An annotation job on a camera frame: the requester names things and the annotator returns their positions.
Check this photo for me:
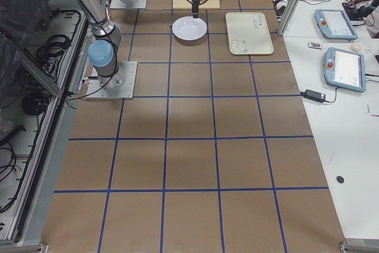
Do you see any near blue teach pendant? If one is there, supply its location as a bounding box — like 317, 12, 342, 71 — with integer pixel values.
323, 47, 366, 93

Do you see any cream bear tray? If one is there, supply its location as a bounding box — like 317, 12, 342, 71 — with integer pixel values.
225, 12, 274, 55

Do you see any black power adapter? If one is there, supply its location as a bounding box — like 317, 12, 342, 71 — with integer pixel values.
300, 89, 326, 103

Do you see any far blue teach pendant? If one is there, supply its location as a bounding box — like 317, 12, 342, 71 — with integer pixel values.
314, 9, 358, 40

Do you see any blue teach pendant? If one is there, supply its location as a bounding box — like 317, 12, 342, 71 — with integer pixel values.
314, 9, 358, 40
323, 47, 366, 93

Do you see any white round plate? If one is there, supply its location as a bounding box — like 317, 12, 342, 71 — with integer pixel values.
172, 16, 207, 41

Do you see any small printed card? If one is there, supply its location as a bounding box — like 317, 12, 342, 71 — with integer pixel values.
308, 41, 323, 50

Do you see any beige round ball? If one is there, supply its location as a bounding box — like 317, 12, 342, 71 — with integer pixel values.
351, 44, 361, 52

